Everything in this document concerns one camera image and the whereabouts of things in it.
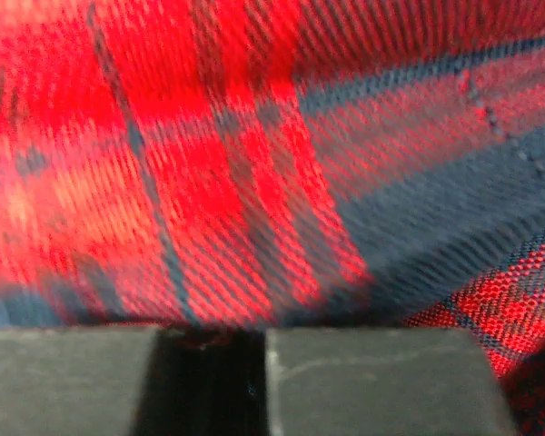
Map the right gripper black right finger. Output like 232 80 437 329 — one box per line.
264 329 518 435

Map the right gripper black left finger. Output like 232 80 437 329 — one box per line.
0 327 158 435

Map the red plaid shirt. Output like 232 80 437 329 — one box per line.
0 1 545 435

